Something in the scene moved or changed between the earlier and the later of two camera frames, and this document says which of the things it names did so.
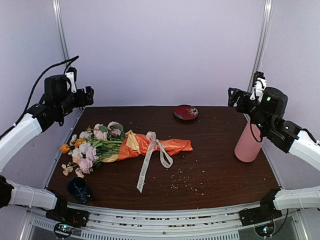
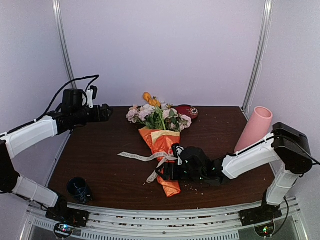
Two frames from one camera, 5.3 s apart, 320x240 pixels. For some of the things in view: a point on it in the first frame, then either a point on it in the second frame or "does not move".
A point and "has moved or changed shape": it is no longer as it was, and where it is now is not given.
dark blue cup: (77, 188) does not move
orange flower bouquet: (103, 143) to (161, 124)
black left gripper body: (67, 104) to (96, 117)
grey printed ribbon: (151, 137) has moved or changed shape
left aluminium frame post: (57, 9) does not move
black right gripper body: (242, 107) to (174, 175)
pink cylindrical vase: (249, 143) does not move
